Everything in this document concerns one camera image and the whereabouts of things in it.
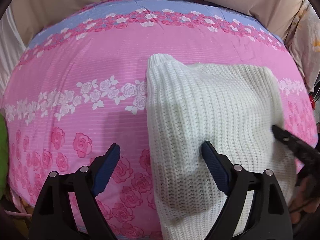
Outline pale floral quilt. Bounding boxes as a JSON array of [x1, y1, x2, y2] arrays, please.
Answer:
[[285, 2, 320, 93]]

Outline person's right hand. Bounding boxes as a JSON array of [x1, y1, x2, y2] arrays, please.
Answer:
[[287, 177, 320, 225]]

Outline pink floral bed sheet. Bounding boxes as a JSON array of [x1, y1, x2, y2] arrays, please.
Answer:
[[5, 0, 319, 240]]

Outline white red black knit sweater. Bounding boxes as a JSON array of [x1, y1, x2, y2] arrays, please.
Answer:
[[146, 53, 298, 240]]

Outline white curtain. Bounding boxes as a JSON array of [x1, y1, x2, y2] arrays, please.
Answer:
[[0, 5, 33, 100]]

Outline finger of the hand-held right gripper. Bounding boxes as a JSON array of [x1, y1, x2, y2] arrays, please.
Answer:
[[271, 124, 302, 152]]

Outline green plush object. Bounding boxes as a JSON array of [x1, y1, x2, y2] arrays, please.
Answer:
[[0, 115, 12, 196]]

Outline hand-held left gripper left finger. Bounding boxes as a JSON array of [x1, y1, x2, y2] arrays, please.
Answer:
[[29, 143, 121, 240]]

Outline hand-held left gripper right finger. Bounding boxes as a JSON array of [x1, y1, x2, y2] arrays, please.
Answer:
[[201, 141, 293, 240]]

